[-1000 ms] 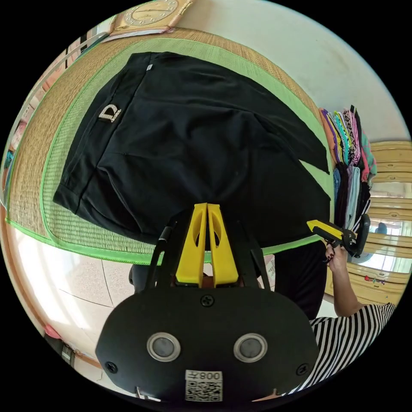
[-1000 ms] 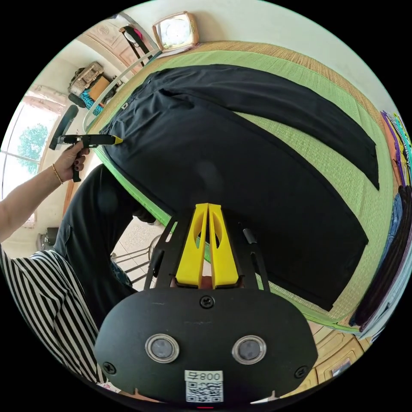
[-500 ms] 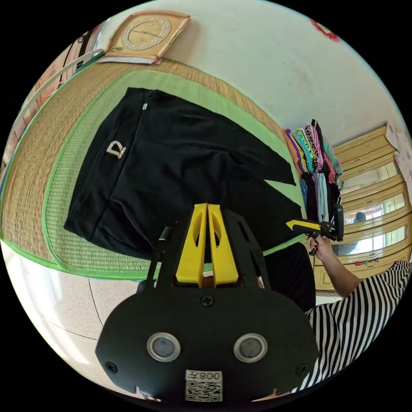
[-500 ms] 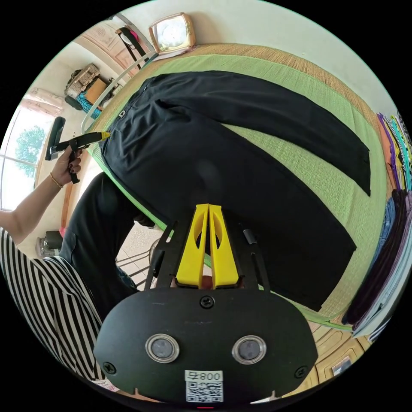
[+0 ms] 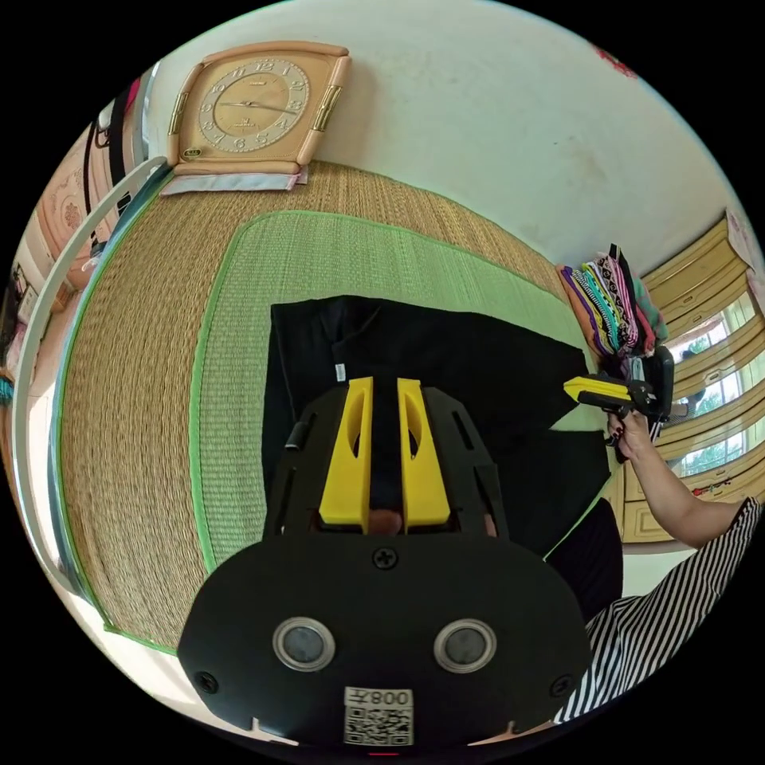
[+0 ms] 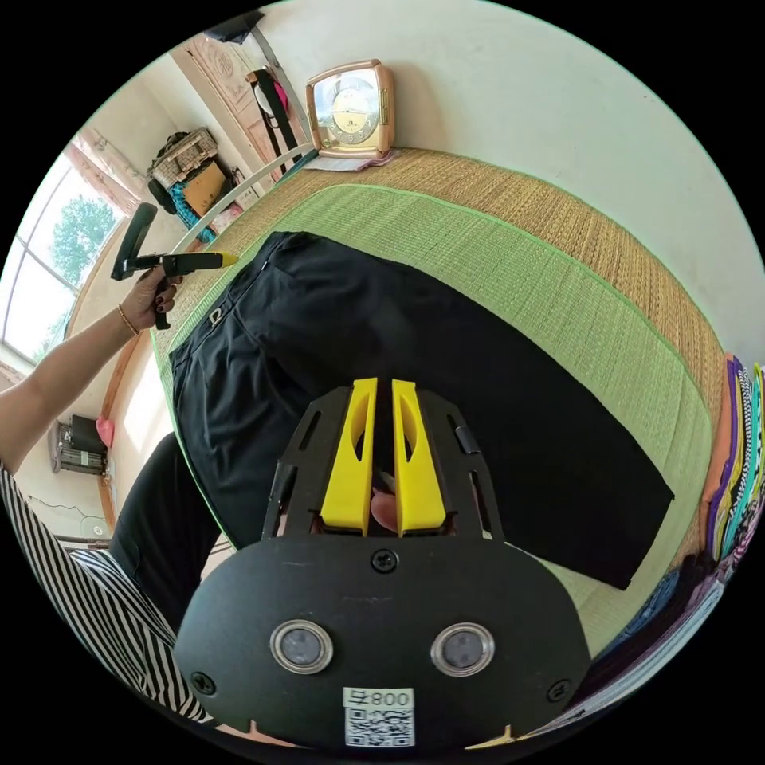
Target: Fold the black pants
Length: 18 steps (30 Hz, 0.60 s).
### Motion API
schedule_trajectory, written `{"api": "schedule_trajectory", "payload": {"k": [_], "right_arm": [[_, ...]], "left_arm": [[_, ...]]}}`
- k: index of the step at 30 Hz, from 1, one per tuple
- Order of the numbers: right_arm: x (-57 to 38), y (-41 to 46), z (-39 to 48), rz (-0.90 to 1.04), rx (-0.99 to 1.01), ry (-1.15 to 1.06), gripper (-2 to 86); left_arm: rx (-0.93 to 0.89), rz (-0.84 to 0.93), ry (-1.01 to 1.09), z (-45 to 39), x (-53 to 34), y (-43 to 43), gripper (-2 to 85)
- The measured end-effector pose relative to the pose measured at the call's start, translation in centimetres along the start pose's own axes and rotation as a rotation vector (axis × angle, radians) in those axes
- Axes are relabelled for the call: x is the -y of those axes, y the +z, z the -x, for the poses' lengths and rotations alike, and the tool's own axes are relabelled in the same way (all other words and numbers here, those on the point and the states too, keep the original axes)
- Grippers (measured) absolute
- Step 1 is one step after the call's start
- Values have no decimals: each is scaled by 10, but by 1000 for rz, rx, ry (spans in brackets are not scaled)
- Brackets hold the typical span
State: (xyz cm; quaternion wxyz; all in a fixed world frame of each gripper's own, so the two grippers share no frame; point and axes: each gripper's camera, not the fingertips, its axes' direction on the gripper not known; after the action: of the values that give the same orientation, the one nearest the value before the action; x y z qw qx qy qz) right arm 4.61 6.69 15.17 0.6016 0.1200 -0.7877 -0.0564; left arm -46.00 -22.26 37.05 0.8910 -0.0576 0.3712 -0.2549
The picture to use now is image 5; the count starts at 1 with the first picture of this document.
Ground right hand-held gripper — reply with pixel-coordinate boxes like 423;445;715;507
563;345;677;433

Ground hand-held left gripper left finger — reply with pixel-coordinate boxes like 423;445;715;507
318;376;375;534

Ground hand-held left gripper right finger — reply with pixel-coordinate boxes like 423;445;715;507
397;377;451;532

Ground black pants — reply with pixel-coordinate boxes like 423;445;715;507
261;296;612;560

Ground person's right forearm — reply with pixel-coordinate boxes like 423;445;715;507
627;441;749;551

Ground person's right hand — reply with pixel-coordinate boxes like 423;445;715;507
606;410;657;466

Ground pile of clothes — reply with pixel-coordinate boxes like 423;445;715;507
555;241;670;367

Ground yellow wooden cupboard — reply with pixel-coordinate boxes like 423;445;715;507
639;214;753;327

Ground bed with woven mat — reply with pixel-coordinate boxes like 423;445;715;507
11;155;626;658

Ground folded pale cloth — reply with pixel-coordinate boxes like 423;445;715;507
158;164;310;198

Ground pink cupboard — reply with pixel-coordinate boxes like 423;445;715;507
33;137;120;294

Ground window with yellow frame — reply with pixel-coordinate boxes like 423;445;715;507
657;292;765;479

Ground beige square wall clock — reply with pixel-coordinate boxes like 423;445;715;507
166;40;352;178

